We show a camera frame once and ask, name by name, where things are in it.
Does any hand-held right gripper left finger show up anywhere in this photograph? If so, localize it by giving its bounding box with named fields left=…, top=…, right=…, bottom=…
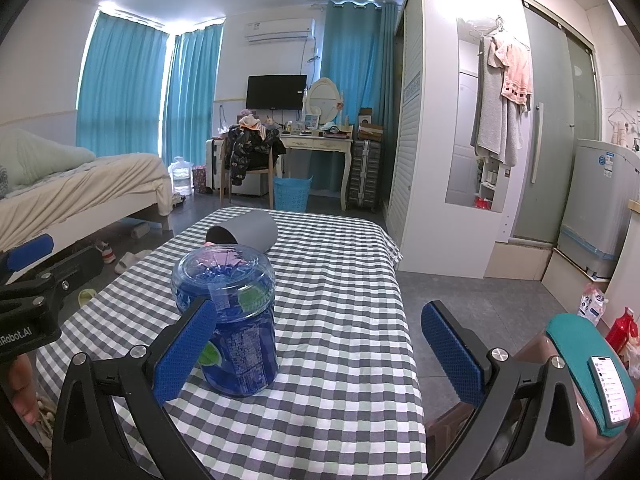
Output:
left=50, top=296, right=219, bottom=480

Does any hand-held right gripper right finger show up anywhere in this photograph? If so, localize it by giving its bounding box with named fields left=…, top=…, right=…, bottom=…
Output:
left=421, top=301, right=608, bottom=480

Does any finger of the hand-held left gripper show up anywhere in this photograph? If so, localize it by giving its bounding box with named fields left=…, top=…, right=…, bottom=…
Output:
left=0, top=233, right=55, bottom=282
left=20, top=247, right=107, bottom=307

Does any grey cup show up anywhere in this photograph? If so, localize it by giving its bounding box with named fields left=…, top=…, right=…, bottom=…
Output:
left=205, top=210, right=279, bottom=254

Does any person's left hand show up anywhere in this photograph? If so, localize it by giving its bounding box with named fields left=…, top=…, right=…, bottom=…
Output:
left=9, top=356, right=41, bottom=427

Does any white sneaker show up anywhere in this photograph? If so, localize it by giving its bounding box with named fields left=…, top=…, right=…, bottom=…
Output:
left=92, top=240, right=117, bottom=265

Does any white slipper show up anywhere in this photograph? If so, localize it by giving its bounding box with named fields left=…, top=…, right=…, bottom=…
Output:
left=113, top=248, right=154, bottom=275

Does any blue transparent plastic jar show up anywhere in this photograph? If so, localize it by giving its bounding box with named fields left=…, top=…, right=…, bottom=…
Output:
left=171, top=243, right=280, bottom=400

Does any bed with beige sheet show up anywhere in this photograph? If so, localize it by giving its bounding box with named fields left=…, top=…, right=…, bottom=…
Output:
left=0, top=127, right=174, bottom=254

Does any light green blanket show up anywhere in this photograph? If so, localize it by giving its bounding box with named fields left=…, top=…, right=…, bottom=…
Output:
left=0, top=128, right=97, bottom=197

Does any teal cushion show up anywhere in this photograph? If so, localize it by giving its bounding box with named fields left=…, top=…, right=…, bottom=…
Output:
left=544, top=313, right=640, bottom=439

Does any checkered tablecloth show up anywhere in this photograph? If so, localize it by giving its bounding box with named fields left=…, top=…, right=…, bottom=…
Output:
left=35, top=205, right=432, bottom=480

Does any clear water jug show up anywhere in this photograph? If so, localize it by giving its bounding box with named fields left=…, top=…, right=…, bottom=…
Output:
left=167, top=156, right=194, bottom=196

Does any white printed packet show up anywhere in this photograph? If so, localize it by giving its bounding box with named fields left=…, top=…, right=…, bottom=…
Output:
left=577, top=282, right=610, bottom=332

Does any smartphone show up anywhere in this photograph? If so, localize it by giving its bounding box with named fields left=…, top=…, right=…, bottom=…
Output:
left=587, top=354, right=634, bottom=425

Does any white suitcase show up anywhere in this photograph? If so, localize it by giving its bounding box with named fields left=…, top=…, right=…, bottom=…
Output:
left=204, top=137, right=224, bottom=194

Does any red bottle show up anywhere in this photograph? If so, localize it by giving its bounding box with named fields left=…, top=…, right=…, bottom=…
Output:
left=605, top=307, right=640, bottom=362

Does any wide blue curtain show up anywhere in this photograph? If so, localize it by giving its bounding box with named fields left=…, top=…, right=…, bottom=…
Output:
left=75, top=9, right=169, bottom=159

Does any wooden chair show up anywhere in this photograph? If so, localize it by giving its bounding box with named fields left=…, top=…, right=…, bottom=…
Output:
left=219, top=149, right=282, bottom=207

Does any blue laundry basket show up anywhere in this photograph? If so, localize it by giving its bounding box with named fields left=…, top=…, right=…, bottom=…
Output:
left=272, top=175, right=315, bottom=212

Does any dark ribbed suitcase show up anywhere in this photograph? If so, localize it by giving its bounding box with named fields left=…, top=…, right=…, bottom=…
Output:
left=346, top=138, right=384, bottom=211

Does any narrow blue curtain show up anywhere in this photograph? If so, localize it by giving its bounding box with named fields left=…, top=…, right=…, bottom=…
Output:
left=160, top=24, right=225, bottom=167

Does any dark jacket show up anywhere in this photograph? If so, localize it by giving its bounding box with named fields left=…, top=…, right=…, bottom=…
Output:
left=222, top=124, right=287, bottom=187

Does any white washing machine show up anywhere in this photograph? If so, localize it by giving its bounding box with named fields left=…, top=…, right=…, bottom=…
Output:
left=554, top=138, right=640, bottom=282

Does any white wardrobe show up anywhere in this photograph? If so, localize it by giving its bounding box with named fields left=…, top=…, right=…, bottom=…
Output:
left=384, top=0, right=518, bottom=282

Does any grey towel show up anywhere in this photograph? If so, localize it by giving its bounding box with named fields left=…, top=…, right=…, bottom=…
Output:
left=472, top=35, right=524, bottom=167

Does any cardboard box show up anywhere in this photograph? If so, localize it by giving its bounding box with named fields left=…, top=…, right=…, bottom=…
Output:
left=357, top=107, right=386, bottom=144

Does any frosted glass door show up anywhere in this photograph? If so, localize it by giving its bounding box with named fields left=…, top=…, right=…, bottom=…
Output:
left=509, top=0, right=602, bottom=250

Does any white dressing desk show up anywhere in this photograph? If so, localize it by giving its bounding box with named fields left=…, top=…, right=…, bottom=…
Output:
left=272, top=131, right=354, bottom=213

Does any black television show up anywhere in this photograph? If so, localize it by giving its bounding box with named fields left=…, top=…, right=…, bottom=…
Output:
left=245, top=74, right=308, bottom=111

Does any white oval mirror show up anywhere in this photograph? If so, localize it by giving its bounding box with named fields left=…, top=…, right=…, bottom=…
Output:
left=303, top=77, right=346, bottom=124

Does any pink towel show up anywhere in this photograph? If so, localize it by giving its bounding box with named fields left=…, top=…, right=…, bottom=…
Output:
left=487, top=34, right=534, bottom=112

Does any tall blue curtain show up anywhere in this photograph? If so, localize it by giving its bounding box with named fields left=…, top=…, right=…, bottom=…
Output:
left=319, top=0, right=402, bottom=194

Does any white air conditioner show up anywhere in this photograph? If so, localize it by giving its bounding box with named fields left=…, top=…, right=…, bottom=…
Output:
left=243, top=18, right=317, bottom=44

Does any wire clothes hanger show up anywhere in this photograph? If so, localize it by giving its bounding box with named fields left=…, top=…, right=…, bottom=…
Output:
left=607, top=94, right=640, bottom=127

